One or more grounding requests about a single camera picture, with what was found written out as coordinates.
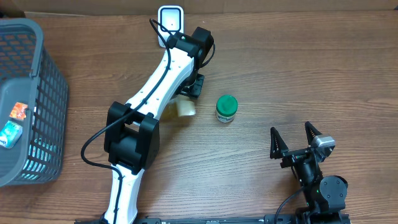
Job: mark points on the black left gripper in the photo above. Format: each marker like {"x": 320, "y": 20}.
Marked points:
{"x": 196, "y": 91}

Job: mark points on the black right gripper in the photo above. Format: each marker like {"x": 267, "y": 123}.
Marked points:
{"x": 278, "y": 147}

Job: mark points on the clear brown bread bag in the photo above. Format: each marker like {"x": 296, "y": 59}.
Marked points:
{"x": 177, "y": 107}

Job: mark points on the green lid jar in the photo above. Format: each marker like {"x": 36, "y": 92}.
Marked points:
{"x": 226, "y": 108}

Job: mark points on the orange snack packet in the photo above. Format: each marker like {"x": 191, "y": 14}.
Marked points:
{"x": 18, "y": 111}

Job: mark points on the teal tissue packet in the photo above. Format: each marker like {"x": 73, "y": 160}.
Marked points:
{"x": 10, "y": 134}

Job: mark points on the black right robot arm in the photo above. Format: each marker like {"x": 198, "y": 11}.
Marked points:
{"x": 324, "y": 196}

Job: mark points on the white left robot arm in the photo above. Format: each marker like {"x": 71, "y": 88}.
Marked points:
{"x": 133, "y": 139}

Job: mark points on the white barcode scanner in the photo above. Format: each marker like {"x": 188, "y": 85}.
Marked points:
{"x": 172, "y": 18}

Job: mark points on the grey plastic basket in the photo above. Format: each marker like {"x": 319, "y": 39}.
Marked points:
{"x": 29, "y": 75}

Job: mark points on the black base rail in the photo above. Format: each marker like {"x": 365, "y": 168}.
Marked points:
{"x": 202, "y": 221}

